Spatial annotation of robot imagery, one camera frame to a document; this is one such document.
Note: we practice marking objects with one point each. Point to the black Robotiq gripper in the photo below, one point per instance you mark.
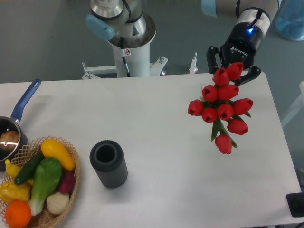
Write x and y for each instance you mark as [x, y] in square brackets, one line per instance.
[241, 45]

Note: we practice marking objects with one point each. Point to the red tulip bouquet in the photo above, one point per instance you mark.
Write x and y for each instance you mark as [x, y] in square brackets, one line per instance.
[217, 108]

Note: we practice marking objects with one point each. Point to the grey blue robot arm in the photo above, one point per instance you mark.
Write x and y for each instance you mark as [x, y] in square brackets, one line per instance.
[116, 13]

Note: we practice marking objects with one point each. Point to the blue transparent container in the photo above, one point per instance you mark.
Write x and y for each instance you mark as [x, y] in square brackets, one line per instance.
[289, 22]

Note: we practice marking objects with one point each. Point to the black device at edge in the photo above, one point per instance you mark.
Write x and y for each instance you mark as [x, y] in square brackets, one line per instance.
[296, 204]

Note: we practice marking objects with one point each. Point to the dark grey ribbed vase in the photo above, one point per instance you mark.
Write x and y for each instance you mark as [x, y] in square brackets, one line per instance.
[107, 159]

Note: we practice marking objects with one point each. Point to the purple red radish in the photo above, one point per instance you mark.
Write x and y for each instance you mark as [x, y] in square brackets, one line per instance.
[67, 183]

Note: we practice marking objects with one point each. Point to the yellow squash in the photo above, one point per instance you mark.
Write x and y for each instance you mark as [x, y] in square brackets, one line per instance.
[53, 148]

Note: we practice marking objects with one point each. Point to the green bok choy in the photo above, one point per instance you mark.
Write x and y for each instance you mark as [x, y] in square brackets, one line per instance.
[46, 179]

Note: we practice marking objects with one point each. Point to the white garlic bulb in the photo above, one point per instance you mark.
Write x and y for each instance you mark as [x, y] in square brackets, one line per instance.
[57, 202]

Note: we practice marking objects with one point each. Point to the dark green cucumber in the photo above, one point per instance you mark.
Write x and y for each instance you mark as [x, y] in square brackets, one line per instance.
[28, 170]

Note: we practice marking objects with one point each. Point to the brown bread in pan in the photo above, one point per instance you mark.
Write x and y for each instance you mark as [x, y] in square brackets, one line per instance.
[9, 140]

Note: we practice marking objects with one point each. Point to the small yellow banana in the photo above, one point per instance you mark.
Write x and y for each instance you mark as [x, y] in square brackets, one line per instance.
[12, 171]

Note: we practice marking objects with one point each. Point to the yellow bell pepper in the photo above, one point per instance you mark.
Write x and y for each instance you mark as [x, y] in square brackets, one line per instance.
[10, 192]

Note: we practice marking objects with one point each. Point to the orange fruit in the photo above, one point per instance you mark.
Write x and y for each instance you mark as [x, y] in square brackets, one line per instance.
[18, 214]

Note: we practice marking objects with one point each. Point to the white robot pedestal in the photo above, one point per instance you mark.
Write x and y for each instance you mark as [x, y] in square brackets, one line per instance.
[131, 49]

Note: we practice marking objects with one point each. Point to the blue handled saucepan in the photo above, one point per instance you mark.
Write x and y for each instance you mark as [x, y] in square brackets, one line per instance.
[12, 123]

